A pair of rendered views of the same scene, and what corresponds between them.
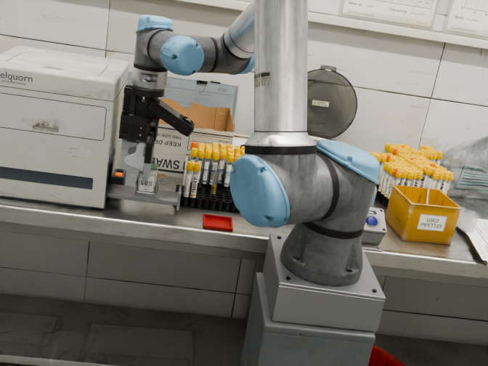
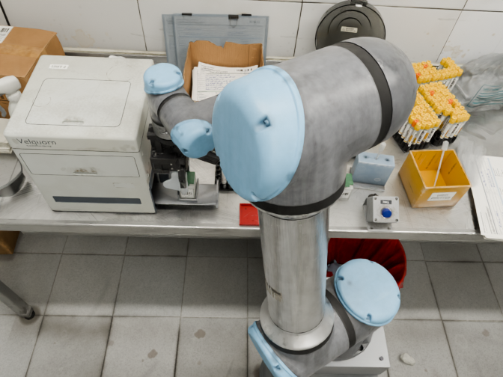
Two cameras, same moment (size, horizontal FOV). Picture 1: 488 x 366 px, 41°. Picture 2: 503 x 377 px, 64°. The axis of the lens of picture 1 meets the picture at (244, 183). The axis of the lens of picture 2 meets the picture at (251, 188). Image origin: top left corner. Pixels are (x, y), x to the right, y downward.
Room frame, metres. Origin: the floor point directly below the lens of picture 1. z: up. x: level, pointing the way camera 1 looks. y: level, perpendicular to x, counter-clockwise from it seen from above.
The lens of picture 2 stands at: (0.80, 0.03, 1.81)
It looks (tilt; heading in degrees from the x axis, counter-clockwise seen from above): 54 degrees down; 2
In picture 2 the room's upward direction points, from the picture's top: 5 degrees clockwise
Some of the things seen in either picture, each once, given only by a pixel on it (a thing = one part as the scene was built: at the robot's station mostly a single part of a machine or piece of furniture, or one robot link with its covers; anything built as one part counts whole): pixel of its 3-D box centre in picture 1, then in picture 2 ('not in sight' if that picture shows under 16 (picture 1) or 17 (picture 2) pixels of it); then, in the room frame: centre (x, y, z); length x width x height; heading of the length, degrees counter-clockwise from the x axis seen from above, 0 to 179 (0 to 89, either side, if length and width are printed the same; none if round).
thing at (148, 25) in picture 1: (154, 43); (165, 95); (1.40, 0.24, 1.26); 0.09 x 0.08 x 0.11; 37
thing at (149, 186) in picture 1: (147, 180); (187, 186); (1.40, 0.22, 0.95); 0.05 x 0.04 x 0.06; 6
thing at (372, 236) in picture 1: (365, 222); (380, 203); (1.44, -0.30, 0.92); 0.13 x 0.07 x 0.08; 6
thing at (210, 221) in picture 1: (217, 222); (251, 214); (1.38, 0.04, 0.88); 0.07 x 0.07 x 0.01; 6
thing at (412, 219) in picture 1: (420, 214); (432, 179); (1.54, -0.46, 0.93); 0.13 x 0.13 x 0.10; 11
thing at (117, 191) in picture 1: (136, 189); (180, 191); (1.40, 0.24, 0.92); 0.21 x 0.07 x 0.05; 96
